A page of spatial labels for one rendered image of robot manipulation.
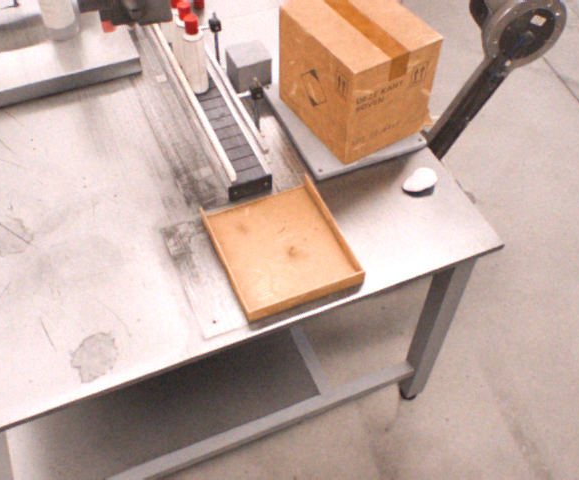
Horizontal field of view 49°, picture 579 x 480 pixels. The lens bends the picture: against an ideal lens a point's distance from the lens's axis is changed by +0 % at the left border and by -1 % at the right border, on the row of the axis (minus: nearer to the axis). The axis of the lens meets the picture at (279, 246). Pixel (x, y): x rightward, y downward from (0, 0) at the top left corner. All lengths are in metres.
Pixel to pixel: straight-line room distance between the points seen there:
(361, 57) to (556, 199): 1.59
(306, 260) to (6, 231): 0.67
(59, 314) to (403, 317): 1.31
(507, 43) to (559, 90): 1.40
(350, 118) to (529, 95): 1.94
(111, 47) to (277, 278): 0.88
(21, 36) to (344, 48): 0.98
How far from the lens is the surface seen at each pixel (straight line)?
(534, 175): 2.91
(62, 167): 1.66
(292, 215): 1.46
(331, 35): 1.48
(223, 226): 1.45
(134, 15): 1.34
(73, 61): 1.89
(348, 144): 1.51
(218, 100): 1.69
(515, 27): 1.99
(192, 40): 1.61
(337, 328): 2.27
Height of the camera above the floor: 1.95
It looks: 52 degrees down
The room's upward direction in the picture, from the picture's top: straight up
